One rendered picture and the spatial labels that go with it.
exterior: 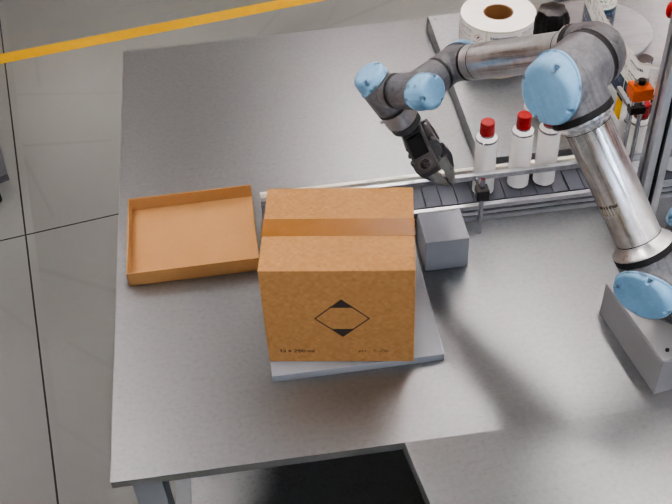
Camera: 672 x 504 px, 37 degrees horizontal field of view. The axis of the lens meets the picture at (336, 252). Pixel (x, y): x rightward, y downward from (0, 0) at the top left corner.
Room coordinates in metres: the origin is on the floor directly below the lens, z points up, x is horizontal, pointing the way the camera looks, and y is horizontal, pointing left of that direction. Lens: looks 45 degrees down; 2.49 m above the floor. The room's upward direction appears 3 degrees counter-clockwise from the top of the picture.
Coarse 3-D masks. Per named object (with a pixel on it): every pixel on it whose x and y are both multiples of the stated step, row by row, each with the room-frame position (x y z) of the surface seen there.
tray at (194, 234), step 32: (192, 192) 1.88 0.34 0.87; (224, 192) 1.89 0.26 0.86; (128, 224) 1.78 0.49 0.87; (160, 224) 1.81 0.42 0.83; (192, 224) 1.80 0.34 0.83; (224, 224) 1.80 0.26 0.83; (128, 256) 1.67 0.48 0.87; (160, 256) 1.70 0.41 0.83; (192, 256) 1.69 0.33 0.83; (224, 256) 1.69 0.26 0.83; (256, 256) 1.68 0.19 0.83
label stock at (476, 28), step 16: (480, 0) 2.43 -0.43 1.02; (496, 0) 2.42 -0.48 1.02; (512, 0) 2.42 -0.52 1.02; (464, 16) 2.35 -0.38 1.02; (480, 16) 2.35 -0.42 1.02; (496, 16) 2.40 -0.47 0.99; (512, 16) 2.34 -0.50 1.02; (528, 16) 2.33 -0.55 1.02; (464, 32) 2.33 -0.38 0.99; (480, 32) 2.28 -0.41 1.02; (496, 32) 2.27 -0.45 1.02; (512, 32) 2.27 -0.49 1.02; (528, 32) 2.29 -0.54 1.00
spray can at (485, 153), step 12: (492, 120) 1.82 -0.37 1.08; (480, 132) 1.81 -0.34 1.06; (492, 132) 1.80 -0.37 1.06; (480, 144) 1.79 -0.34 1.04; (492, 144) 1.79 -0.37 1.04; (480, 156) 1.79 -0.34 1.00; (492, 156) 1.79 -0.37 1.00; (480, 168) 1.79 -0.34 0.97; (492, 168) 1.79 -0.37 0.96; (492, 180) 1.80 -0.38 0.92; (492, 192) 1.80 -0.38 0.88
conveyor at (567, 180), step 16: (560, 176) 1.85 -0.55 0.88; (576, 176) 1.84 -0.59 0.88; (416, 192) 1.82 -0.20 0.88; (432, 192) 1.82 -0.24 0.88; (448, 192) 1.81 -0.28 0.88; (464, 192) 1.81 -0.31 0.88; (496, 192) 1.80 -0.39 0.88; (512, 192) 1.80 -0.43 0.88; (528, 192) 1.80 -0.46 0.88; (544, 192) 1.79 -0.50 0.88; (416, 208) 1.76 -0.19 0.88
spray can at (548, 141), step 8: (544, 128) 1.83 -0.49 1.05; (544, 136) 1.82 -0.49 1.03; (552, 136) 1.81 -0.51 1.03; (560, 136) 1.83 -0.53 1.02; (544, 144) 1.82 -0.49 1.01; (552, 144) 1.81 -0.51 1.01; (536, 152) 1.83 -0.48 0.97; (544, 152) 1.81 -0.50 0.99; (552, 152) 1.81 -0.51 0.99; (536, 160) 1.83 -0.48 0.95; (544, 160) 1.81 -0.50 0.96; (552, 160) 1.81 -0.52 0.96; (536, 176) 1.82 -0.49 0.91; (544, 176) 1.81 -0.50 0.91; (552, 176) 1.82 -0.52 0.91; (536, 184) 1.82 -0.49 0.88; (544, 184) 1.81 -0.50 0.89; (552, 184) 1.82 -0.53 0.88
